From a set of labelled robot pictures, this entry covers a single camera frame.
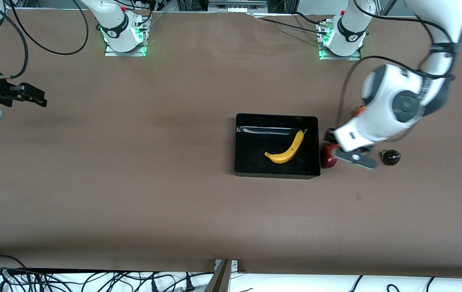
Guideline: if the black plastic rectangular box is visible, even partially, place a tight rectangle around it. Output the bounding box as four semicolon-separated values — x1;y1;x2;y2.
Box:
234;113;321;180

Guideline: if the black cable across table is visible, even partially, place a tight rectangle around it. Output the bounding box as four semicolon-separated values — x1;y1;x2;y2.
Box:
255;15;329;35

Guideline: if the brown table cover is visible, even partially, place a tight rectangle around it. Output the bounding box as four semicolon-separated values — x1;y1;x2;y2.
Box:
0;8;462;278

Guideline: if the yellow banana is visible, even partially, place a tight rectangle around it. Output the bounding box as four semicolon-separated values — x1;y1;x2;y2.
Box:
264;130;305;164

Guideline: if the dark slanted beam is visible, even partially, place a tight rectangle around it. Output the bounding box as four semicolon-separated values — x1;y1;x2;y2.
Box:
204;260;231;292

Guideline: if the dark purple mangosteen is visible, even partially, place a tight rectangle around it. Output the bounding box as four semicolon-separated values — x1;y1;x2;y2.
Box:
380;149;401;166

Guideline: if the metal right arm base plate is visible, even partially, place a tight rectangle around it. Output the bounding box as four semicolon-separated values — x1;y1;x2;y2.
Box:
104;16;147;57

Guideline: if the white power strip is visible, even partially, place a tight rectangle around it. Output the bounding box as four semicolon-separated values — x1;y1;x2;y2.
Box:
208;0;268;13

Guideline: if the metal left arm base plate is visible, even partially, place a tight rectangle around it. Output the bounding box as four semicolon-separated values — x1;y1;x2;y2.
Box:
318;20;362;61

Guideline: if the red mango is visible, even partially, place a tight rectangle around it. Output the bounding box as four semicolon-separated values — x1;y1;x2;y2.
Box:
320;142;339;169

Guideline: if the metal table edge bracket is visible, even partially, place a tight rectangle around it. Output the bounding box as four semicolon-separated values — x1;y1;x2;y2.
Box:
214;260;239;273

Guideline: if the long looping black cable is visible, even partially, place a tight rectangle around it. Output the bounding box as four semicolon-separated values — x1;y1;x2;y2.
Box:
6;0;89;56

